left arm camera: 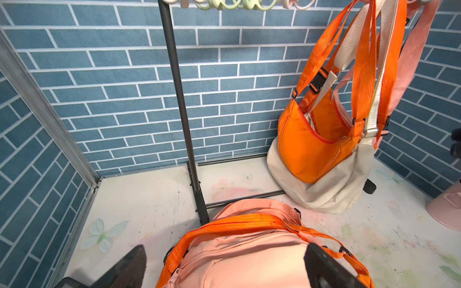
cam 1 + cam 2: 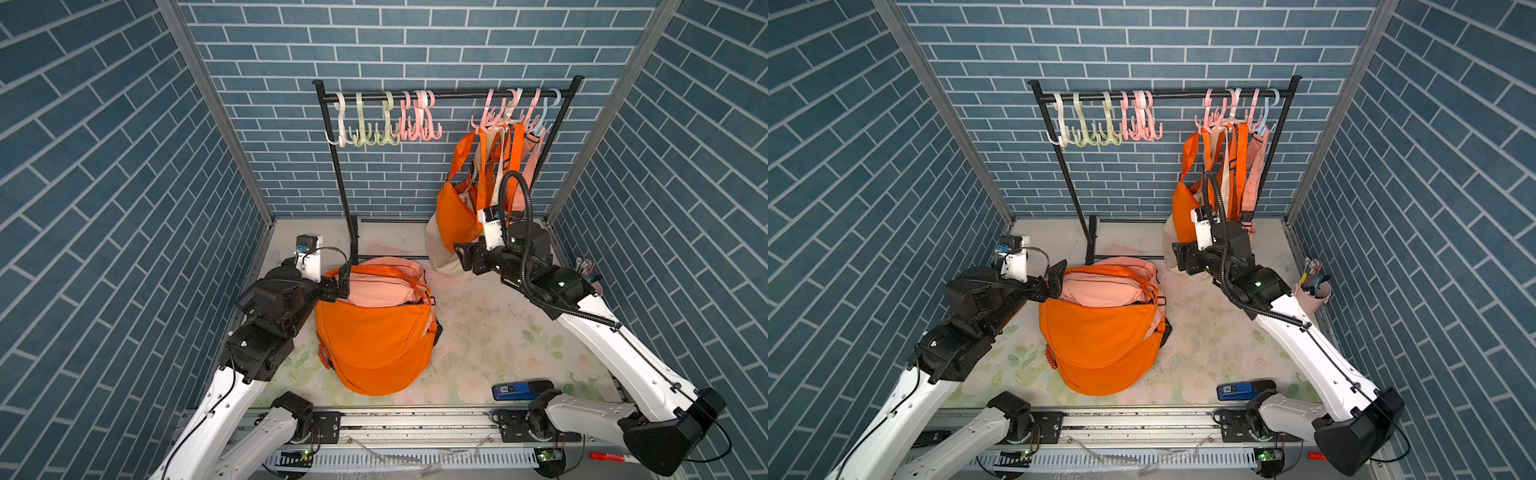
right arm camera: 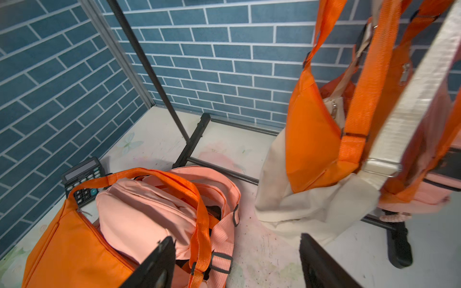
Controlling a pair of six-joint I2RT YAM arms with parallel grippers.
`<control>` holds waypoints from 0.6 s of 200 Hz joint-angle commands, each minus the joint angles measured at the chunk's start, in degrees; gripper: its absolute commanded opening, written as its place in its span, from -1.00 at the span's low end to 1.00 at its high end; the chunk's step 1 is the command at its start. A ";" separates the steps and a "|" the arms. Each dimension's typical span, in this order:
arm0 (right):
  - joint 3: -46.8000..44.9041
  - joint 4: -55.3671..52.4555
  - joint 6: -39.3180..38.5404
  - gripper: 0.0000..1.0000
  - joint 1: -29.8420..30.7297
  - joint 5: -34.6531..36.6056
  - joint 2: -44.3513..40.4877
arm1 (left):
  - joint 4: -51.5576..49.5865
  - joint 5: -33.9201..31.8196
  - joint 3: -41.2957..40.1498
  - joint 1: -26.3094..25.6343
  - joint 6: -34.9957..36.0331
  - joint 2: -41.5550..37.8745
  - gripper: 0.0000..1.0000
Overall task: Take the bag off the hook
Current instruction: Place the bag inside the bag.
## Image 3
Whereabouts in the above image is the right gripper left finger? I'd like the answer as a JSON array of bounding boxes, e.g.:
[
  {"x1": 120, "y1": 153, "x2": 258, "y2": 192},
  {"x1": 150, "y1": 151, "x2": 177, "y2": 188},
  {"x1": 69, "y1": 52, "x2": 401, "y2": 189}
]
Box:
[{"x1": 120, "y1": 236, "x2": 175, "y2": 288}]

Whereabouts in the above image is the beige sling bag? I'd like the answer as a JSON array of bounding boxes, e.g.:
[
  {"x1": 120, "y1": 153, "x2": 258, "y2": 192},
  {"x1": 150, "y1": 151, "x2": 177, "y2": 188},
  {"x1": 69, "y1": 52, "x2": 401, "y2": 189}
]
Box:
[{"x1": 253, "y1": 0, "x2": 461, "y2": 247}]

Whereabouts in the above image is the orange sling bag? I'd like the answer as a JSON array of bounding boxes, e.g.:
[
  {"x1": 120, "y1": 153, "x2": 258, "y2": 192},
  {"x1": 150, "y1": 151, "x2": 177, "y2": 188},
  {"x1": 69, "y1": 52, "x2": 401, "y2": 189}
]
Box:
[
  {"x1": 22, "y1": 168, "x2": 218, "y2": 288},
  {"x1": 285, "y1": 1, "x2": 461, "y2": 210}
]

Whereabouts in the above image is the black clothes rack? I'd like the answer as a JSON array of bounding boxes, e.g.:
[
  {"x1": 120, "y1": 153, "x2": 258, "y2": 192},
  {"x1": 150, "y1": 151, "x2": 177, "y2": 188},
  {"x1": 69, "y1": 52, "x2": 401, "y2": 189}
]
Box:
[{"x1": 108, "y1": 0, "x2": 413, "y2": 269}]

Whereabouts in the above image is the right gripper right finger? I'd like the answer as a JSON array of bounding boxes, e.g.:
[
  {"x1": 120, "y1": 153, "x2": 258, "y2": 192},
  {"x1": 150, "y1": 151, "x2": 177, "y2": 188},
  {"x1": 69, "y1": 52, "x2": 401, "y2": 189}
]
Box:
[{"x1": 300, "y1": 234, "x2": 361, "y2": 288}]

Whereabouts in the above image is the black calculator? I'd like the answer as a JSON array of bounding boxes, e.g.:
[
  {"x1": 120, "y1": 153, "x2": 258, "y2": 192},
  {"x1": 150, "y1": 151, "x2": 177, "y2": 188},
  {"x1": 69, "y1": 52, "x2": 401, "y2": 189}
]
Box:
[{"x1": 61, "y1": 157, "x2": 106, "y2": 208}]

